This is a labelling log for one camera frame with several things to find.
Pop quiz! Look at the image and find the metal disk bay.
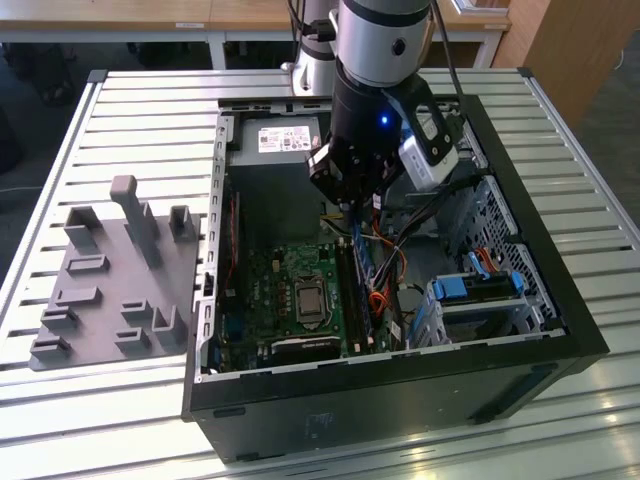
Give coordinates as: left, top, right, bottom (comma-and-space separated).
407, 272, 567, 350

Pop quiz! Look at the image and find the black expansion card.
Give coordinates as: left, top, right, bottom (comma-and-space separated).
269, 334, 344, 367

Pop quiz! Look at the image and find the blue RAM stick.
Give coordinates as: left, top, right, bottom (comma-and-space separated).
349, 214, 376, 289

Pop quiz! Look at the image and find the orange wire bundle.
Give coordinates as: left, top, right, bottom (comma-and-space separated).
368, 292, 397, 320

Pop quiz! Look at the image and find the black RAM slot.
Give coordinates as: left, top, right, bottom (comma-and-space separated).
334, 238, 364, 357

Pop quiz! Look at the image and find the grey power supply unit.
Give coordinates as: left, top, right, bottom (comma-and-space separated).
227, 115, 334, 249

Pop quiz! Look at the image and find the black cable bundle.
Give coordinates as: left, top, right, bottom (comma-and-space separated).
372, 172, 489, 301

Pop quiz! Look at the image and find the silver CPU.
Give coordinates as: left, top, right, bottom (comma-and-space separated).
298, 288, 324, 315

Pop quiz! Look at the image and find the black camera cable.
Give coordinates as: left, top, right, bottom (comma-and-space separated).
428, 0, 474, 137

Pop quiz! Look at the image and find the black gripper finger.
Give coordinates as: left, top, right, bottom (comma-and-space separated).
306, 143, 347, 204
343, 146, 400, 220

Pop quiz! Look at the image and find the thin red wire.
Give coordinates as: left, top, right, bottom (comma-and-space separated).
222, 193, 240, 292

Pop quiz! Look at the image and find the grey plastic parts rack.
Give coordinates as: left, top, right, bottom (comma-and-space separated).
28, 174, 204, 372

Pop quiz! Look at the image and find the blue disk carrier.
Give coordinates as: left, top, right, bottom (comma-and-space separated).
432, 272, 524, 304

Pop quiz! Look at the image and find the green motherboard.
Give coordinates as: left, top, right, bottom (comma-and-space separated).
217, 242, 396, 371

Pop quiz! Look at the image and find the black open PC case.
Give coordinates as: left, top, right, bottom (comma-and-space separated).
180, 93, 610, 464

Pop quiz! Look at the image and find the wooden cabinet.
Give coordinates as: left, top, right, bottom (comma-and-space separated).
492, 0, 640, 130

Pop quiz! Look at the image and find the metal CPU socket cover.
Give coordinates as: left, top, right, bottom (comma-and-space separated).
293, 277, 329, 330

